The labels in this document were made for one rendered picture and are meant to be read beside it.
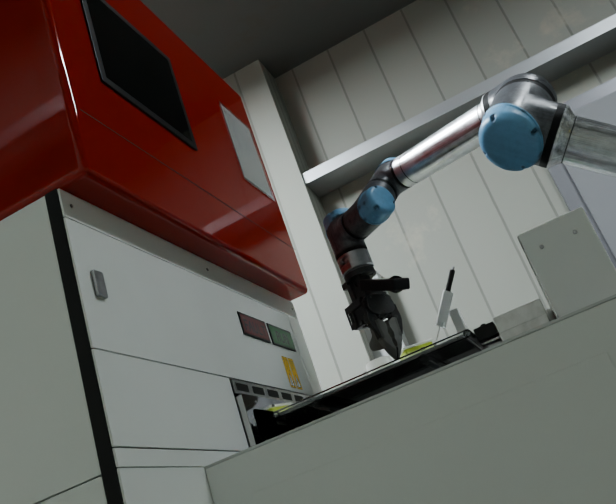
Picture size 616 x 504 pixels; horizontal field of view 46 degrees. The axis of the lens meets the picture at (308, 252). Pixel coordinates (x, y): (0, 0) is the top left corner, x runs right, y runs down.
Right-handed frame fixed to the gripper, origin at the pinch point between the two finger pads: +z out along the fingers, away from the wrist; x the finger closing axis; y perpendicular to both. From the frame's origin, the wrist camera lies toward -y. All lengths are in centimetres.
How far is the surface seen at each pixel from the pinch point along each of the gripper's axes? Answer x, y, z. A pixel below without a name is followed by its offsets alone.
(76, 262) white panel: 72, -25, -11
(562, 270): 19, -56, 10
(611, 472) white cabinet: 27, -55, 36
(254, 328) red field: 28.9, 5.0, -10.8
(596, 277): 17, -59, 13
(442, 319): -13.7, -2.9, -4.8
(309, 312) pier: -91, 142, -71
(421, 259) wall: -140, 111, -79
